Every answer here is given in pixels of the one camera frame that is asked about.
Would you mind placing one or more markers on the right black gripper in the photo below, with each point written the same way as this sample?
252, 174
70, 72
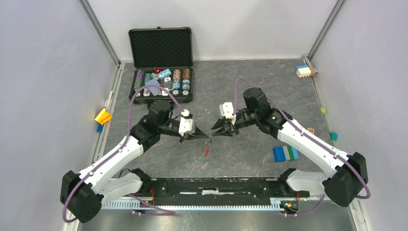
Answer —
228, 128

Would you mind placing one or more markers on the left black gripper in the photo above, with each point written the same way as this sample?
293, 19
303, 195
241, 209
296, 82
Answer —
197, 133

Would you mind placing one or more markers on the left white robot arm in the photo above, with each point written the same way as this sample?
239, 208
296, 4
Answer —
83, 194

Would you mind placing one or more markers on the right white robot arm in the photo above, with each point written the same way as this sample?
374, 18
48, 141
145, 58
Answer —
343, 176

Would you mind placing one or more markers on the blue green white brick block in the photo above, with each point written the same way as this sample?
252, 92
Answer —
285, 153

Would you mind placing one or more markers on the black poker chip case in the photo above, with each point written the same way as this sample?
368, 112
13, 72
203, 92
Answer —
163, 61

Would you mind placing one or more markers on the wooden letter H cube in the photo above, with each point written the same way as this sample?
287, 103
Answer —
311, 130

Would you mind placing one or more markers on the yellow orange toy block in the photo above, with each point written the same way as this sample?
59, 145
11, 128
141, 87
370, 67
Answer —
103, 117

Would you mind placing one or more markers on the white blue brown brick block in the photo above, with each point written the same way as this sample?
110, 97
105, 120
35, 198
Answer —
305, 71

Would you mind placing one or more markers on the small teal cube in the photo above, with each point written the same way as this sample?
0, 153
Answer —
333, 136

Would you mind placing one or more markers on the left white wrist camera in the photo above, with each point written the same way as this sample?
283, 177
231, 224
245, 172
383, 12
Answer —
187, 124

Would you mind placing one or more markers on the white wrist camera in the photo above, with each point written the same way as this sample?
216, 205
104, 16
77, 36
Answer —
187, 124
227, 112

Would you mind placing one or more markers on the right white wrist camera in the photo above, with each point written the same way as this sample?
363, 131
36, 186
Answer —
227, 112

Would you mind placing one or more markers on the white slotted cable duct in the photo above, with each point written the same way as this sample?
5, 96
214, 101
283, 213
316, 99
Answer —
133, 204

